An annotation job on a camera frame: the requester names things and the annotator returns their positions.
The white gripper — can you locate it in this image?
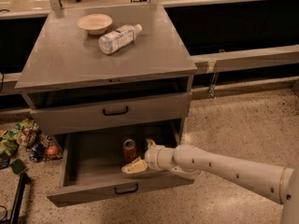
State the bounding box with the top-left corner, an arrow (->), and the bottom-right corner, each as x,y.
121,139 -> 176,175

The red coke can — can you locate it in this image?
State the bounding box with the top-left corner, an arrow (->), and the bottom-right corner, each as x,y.
122,139 -> 137,163

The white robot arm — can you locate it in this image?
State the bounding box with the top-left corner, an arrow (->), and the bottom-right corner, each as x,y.
121,139 -> 299,224

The open grey middle drawer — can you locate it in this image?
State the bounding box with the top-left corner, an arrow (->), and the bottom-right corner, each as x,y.
48,119 -> 192,207

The closed grey top drawer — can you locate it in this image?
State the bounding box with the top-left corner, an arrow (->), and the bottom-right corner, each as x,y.
31,92 -> 192,134

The grey drawer cabinet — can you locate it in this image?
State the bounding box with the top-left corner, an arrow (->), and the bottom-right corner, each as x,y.
16,5 -> 196,147

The blue soda can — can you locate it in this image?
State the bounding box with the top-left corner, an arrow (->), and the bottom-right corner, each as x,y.
29,144 -> 45,162

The orange fruit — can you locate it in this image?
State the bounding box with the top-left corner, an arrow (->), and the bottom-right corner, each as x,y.
47,146 -> 59,160

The clear plastic water bottle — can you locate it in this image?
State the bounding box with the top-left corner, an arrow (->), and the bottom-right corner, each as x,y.
98,24 -> 143,55

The black stand pole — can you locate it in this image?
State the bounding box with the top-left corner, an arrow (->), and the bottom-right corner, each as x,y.
9,173 -> 30,224

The green sponge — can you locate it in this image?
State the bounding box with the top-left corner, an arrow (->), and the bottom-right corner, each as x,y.
9,159 -> 27,175

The green chip bag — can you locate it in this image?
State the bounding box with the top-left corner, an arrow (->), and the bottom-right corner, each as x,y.
0,119 -> 34,158

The beige shallow bowl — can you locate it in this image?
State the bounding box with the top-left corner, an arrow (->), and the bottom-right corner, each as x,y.
78,14 -> 112,35

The black wire basket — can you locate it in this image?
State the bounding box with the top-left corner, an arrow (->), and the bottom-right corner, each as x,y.
25,130 -> 63,162

